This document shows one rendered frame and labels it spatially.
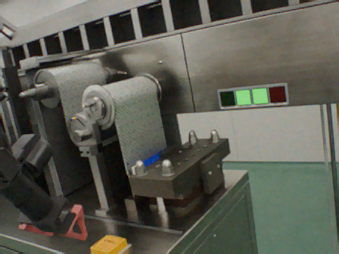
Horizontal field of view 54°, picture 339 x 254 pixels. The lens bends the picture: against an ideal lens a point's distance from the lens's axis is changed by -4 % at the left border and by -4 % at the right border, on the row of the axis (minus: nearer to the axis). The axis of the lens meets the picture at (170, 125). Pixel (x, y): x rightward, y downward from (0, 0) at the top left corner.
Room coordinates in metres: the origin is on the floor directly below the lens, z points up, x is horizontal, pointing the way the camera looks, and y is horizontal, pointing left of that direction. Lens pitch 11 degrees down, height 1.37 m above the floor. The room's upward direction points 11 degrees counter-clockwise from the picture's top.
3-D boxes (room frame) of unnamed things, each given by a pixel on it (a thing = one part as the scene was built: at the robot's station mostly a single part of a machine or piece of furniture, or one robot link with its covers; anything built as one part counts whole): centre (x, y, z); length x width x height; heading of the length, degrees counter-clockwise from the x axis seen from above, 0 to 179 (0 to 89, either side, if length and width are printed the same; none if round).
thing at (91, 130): (1.09, 0.27, 1.05); 0.06 x 0.05 x 0.31; 145
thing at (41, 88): (1.23, 0.43, 1.33); 0.06 x 0.06 x 0.06; 55
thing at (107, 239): (0.82, 0.22, 0.91); 0.07 x 0.07 x 0.02; 55
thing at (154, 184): (1.13, -0.02, 1.00); 0.40 x 0.16 x 0.06; 145
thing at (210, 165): (1.09, -0.11, 0.96); 0.10 x 0.03 x 0.11; 145
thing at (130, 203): (1.17, 0.10, 0.92); 0.28 x 0.04 x 0.04; 145
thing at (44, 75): (1.36, 0.34, 1.33); 0.25 x 0.14 x 0.14; 145
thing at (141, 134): (1.17, 0.10, 1.11); 0.23 x 0.01 x 0.18; 145
